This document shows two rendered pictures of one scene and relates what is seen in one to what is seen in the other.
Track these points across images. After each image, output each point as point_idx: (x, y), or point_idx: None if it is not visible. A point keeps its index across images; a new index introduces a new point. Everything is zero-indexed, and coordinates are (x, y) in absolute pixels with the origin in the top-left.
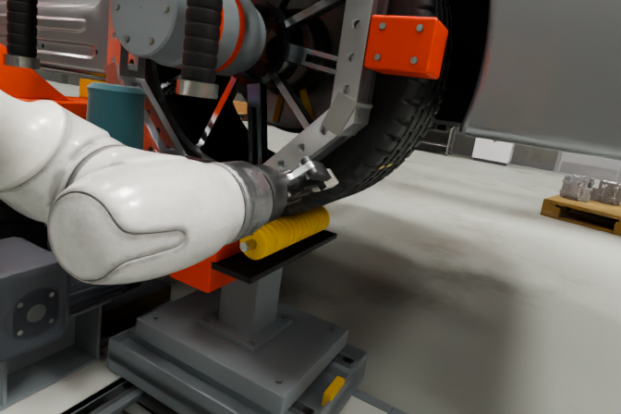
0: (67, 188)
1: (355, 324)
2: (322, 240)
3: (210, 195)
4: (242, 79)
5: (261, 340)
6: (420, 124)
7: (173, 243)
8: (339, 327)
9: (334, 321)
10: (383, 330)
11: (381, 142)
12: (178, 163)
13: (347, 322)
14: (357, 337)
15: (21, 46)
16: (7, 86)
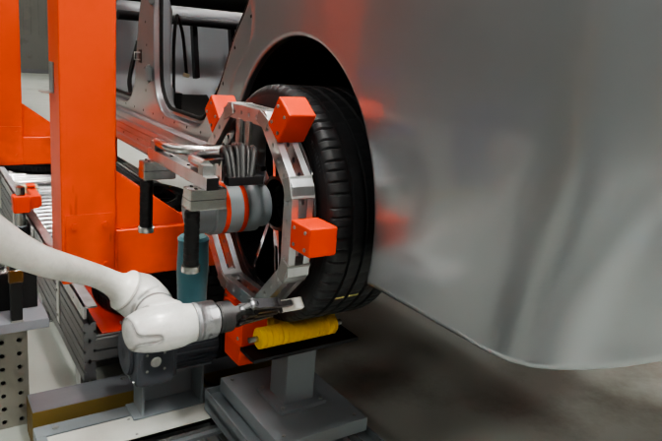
0: (126, 317)
1: (436, 426)
2: (336, 341)
3: (176, 322)
4: (271, 225)
5: (290, 409)
6: (367, 269)
7: (158, 340)
8: (361, 413)
9: (418, 418)
10: (463, 438)
11: (320, 285)
12: (168, 306)
13: (430, 422)
14: (428, 438)
15: (144, 223)
16: (155, 219)
